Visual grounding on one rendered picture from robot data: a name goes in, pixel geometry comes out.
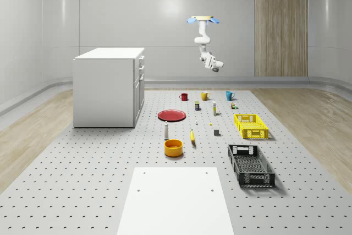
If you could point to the yellow mug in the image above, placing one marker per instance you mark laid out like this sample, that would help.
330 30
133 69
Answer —
204 96

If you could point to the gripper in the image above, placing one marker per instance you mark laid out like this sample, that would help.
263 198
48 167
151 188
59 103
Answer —
210 62

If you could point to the blue mug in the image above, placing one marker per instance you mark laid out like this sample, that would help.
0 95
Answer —
229 95

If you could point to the yellow basket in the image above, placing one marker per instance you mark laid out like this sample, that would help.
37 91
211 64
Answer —
251 127

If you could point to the white bottle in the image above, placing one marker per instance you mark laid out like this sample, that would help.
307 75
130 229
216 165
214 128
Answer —
166 131

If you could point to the red plate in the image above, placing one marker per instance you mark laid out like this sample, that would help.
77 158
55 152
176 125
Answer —
172 115

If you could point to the grey cube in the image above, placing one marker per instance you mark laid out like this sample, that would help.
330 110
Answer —
217 132

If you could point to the dark grey basket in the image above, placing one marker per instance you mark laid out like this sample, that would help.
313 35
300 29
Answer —
251 169

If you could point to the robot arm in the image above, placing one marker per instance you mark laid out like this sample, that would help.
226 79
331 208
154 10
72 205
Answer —
202 39

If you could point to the white and yellow carton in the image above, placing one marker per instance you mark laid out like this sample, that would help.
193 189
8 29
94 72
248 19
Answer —
214 108

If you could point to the yellow bowl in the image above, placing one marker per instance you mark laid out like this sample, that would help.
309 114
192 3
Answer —
173 149

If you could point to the white cabinet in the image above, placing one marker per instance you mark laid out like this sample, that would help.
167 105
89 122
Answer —
104 92

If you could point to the flat-sided can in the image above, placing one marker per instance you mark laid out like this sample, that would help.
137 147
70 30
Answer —
197 106

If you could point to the red mug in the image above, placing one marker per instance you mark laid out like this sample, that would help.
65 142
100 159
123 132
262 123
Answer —
184 97

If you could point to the white board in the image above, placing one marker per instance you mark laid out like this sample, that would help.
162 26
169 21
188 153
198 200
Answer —
175 202

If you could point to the puzzle cube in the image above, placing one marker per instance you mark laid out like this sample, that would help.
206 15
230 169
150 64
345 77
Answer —
234 105

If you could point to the banana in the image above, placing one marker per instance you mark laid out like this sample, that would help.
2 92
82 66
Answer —
193 137

